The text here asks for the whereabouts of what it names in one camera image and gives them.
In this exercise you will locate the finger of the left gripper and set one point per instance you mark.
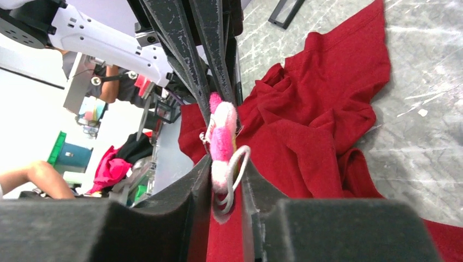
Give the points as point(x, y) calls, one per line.
point(208, 16)
point(169, 20)

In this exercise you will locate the pink flower brooch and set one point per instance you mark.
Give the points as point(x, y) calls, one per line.
point(228, 160)

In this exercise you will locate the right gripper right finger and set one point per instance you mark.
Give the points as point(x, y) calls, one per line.
point(278, 228)

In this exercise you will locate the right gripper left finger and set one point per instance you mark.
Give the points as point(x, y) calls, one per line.
point(172, 225)

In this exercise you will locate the black rectangular frame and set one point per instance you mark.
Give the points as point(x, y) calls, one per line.
point(284, 13)

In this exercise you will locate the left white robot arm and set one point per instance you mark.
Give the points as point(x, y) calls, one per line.
point(40, 24)

